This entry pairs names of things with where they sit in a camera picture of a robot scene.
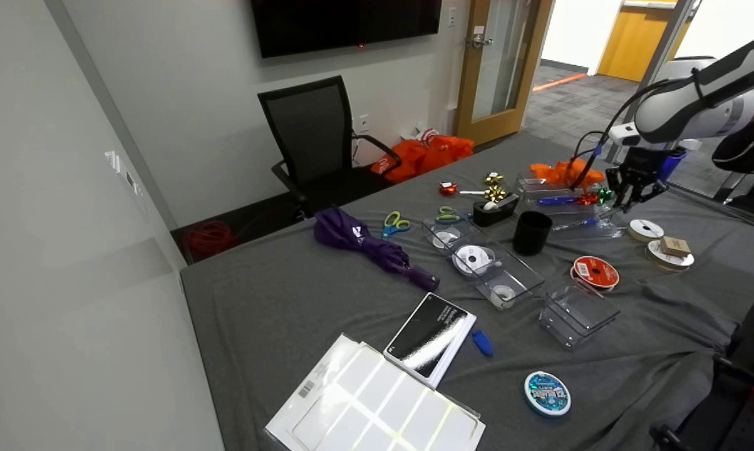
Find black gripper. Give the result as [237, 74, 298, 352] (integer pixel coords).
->
[609, 146, 675, 213]

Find clear plastic marker container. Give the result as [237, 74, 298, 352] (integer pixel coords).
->
[550, 208, 625, 246]

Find all blue marker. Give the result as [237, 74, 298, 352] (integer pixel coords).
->
[533, 192, 581, 211]

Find beige round container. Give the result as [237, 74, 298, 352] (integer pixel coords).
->
[647, 234, 699, 271]

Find clear plastic bow container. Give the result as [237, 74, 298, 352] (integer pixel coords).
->
[516, 173, 621, 213]

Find empty clear plastic container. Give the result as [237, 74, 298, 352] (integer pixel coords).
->
[533, 283, 621, 351]

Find long clear tape container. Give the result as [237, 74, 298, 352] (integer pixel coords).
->
[424, 218, 547, 312]

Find white ribbon spool gold edge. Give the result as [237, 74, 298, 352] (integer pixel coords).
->
[627, 214, 667, 246]

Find tan paper card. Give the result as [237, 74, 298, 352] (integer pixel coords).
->
[659, 234, 691, 257]

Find black cup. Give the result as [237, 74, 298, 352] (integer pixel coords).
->
[512, 208, 556, 257]

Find person in dark clothing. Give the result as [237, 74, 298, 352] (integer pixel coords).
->
[709, 90, 754, 219]

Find gold gift bow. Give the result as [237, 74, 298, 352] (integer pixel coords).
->
[482, 171, 513, 208]

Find black tape dispenser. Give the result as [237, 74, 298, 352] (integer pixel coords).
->
[471, 192, 522, 229]

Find amber wooden door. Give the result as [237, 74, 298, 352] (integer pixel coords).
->
[597, 3, 684, 84]

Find small white tape roll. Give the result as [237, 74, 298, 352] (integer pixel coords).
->
[487, 281, 522, 307]

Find large white ribbon spool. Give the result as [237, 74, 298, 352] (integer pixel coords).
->
[452, 243, 500, 281]

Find glass panel wooden door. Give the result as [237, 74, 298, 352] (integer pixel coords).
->
[454, 0, 558, 147]

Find orange cloth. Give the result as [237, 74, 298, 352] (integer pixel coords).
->
[372, 133, 478, 184]

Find small blue plastic cap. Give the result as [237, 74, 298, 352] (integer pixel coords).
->
[470, 326, 497, 361]

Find teal round ribbon spool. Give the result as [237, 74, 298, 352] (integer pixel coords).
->
[522, 367, 576, 417]

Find blue green scissors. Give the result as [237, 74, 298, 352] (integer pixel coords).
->
[382, 208, 414, 237]

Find purple ribbon bundle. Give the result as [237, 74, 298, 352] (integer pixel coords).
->
[310, 204, 444, 293]

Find black office chair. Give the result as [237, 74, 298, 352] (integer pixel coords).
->
[255, 72, 407, 219]

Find white label sheets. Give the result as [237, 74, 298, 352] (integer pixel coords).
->
[263, 332, 490, 451]

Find black wall television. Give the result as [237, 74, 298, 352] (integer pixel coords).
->
[248, 0, 446, 60]

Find red cable coil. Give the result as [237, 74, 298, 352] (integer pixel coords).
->
[184, 218, 244, 263]

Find white wall switch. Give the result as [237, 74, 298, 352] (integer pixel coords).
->
[101, 147, 144, 196]

